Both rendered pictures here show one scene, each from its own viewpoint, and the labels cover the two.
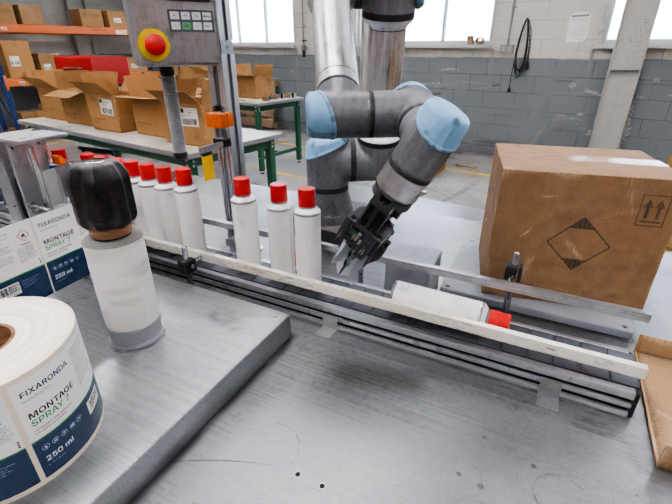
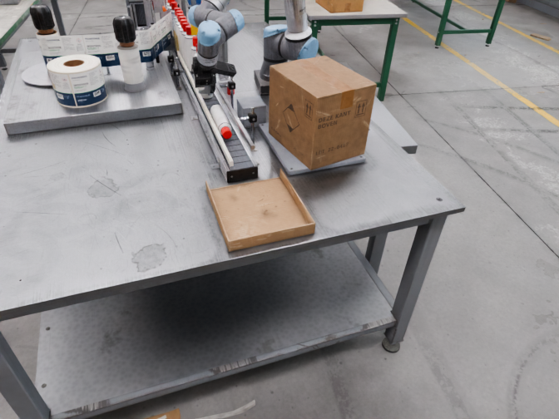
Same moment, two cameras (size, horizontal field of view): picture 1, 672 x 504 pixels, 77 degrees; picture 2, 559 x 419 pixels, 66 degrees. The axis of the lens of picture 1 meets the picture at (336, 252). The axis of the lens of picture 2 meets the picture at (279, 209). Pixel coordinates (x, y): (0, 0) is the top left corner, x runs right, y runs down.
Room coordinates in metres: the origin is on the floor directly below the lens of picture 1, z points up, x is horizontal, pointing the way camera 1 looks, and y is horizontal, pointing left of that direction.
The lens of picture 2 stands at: (-0.31, -1.36, 1.69)
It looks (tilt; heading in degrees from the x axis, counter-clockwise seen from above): 39 degrees down; 42
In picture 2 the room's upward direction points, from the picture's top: 2 degrees clockwise
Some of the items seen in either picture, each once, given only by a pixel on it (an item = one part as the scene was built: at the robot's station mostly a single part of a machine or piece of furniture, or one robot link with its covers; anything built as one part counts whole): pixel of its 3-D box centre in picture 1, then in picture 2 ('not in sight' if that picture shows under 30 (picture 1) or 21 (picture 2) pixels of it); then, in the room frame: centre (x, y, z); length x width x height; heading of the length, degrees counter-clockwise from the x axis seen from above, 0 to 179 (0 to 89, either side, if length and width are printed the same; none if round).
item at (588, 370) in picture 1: (216, 266); (195, 79); (0.87, 0.28, 0.86); 1.65 x 0.08 x 0.04; 63
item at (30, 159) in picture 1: (45, 189); (160, 22); (0.98, 0.70, 1.01); 0.14 x 0.13 x 0.26; 63
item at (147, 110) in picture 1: (165, 105); not in sight; (3.01, 1.16, 0.96); 0.53 x 0.45 x 0.37; 147
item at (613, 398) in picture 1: (216, 269); (195, 81); (0.87, 0.28, 0.85); 1.65 x 0.11 x 0.05; 63
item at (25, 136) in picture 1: (26, 135); not in sight; (0.97, 0.70, 1.14); 0.14 x 0.11 x 0.01; 63
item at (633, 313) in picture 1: (333, 247); (215, 82); (0.77, 0.01, 0.96); 1.07 x 0.01 x 0.01; 63
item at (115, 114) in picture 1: (117, 101); not in sight; (3.20, 1.58, 0.97); 0.45 x 0.38 x 0.37; 148
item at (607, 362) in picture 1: (315, 285); (199, 96); (0.70, 0.04, 0.91); 1.07 x 0.01 x 0.02; 63
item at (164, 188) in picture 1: (170, 210); (188, 45); (0.92, 0.38, 0.98); 0.05 x 0.05 x 0.20
